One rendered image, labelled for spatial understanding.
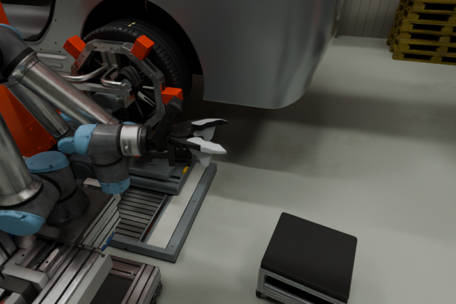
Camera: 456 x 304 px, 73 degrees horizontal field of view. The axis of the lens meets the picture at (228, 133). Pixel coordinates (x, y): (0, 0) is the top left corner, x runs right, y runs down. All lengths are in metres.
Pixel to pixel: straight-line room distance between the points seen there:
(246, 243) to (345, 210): 0.74
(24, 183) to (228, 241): 1.36
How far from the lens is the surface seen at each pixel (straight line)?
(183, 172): 2.22
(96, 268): 1.16
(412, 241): 2.33
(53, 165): 1.06
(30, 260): 1.23
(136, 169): 2.23
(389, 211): 2.44
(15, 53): 0.89
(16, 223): 1.00
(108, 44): 1.74
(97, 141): 0.76
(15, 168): 0.93
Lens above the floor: 1.65
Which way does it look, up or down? 35 degrees down
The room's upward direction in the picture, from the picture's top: straight up
